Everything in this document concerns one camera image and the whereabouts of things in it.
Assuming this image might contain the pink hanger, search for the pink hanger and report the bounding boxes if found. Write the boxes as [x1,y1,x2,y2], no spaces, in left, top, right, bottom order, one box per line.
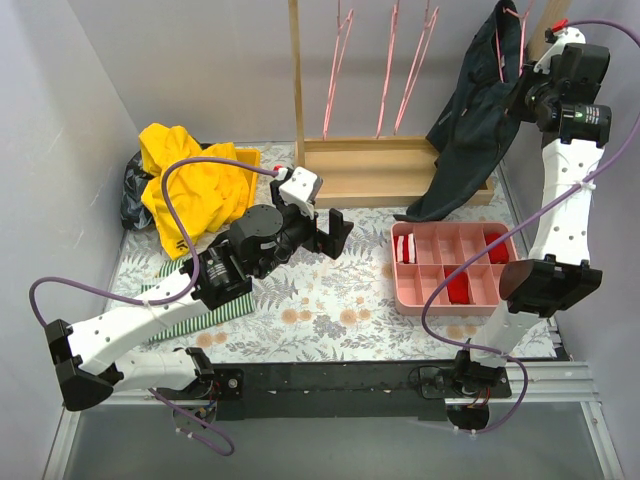
[494,1,534,83]
[375,1,400,139]
[393,0,440,135]
[322,1,354,140]

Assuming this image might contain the dark navy shorts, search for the dark navy shorts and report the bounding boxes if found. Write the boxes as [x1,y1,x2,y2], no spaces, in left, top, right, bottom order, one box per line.
[395,10,520,222]

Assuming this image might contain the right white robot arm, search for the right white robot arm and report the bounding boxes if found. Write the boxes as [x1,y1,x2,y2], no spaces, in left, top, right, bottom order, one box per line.
[452,42,612,398]

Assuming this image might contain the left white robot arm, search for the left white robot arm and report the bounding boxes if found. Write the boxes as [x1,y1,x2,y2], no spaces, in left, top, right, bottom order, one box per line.
[45,205,354,411]

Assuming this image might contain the wooden hanger rack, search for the wooden hanger rack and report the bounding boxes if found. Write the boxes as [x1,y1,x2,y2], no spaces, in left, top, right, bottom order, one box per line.
[287,0,574,210]

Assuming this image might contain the yellow shirt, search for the yellow shirt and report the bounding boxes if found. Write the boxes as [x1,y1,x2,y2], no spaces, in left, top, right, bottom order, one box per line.
[139,123,251,260]

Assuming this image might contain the red white folded cloth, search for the red white folded cloth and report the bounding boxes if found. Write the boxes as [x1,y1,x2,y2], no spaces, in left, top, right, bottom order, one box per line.
[393,233,417,264]

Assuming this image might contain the green white striped cloth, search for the green white striped cloth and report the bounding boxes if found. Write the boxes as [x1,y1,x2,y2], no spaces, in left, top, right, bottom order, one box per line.
[140,258,255,343]

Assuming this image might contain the yellow plastic bin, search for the yellow plastic bin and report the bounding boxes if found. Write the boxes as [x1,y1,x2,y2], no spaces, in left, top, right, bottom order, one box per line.
[229,147,261,223]

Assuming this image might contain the pink divided tray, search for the pink divided tray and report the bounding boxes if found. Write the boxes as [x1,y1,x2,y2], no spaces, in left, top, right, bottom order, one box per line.
[391,221,518,317]

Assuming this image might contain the dark patterned garment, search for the dark patterned garment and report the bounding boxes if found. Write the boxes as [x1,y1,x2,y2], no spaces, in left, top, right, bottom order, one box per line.
[120,151,154,231]

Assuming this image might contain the red folded cloth middle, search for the red folded cloth middle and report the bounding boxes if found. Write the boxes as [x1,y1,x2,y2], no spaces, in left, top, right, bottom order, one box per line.
[446,271,471,305]

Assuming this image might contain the red folded cloth right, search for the red folded cloth right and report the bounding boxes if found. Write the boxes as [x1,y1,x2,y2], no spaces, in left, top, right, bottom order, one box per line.
[484,232,510,264]

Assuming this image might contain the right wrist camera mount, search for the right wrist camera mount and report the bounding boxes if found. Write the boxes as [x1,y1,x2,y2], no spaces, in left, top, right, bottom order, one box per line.
[526,18,586,74]

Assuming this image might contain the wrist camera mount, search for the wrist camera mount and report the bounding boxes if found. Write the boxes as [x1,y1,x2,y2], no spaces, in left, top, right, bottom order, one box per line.
[526,18,586,74]
[274,166,323,219]

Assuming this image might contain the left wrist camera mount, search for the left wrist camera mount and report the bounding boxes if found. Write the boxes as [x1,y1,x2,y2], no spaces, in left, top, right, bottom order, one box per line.
[274,166,323,219]

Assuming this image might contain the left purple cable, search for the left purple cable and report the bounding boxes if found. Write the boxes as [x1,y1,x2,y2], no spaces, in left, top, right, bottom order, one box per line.
[28,156,281,457]

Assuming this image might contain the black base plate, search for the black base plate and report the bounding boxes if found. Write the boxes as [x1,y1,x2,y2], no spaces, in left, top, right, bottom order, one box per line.
[154,359,514,421]

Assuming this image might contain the aluminium frame rail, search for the aluminium frame rail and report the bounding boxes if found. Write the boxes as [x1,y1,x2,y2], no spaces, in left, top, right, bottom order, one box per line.
[44,361,623,479]

